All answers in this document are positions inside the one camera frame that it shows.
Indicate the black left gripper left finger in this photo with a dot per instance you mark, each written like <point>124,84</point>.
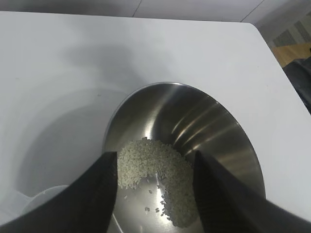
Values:
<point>80,194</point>

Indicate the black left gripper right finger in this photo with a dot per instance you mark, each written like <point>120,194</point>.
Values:
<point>238,199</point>

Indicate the clear plastic measuring cup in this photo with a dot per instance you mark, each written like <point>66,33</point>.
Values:
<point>43,197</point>

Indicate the white rice grains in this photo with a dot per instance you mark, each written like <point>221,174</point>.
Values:
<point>145,160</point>

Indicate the stainless steel mixing bowl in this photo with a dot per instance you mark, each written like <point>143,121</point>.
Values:
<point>184,111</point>

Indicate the dark object beside table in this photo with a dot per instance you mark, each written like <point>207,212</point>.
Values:
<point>300,82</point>

